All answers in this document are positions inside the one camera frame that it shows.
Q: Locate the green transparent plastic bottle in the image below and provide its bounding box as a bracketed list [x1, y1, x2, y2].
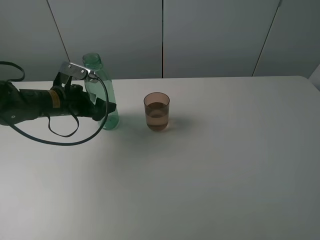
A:
[82, 53, 119, 131]

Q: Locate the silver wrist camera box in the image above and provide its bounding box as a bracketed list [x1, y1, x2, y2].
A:
[59, 61, 91, 80]

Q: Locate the thin black cable loop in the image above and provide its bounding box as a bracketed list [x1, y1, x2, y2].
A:
[46, 109, 80, 138]

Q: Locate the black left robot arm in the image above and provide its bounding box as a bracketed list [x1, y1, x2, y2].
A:
[0, 71, 116, 126]

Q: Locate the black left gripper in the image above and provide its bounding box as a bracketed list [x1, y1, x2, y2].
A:
[51, 72, 117, 121]

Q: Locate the pink translucent plastic cup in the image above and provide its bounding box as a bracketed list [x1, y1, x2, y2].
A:
[143, 92, 170, 132]

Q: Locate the black camera cable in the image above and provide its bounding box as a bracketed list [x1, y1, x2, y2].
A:
[0, 61, 109, 147]

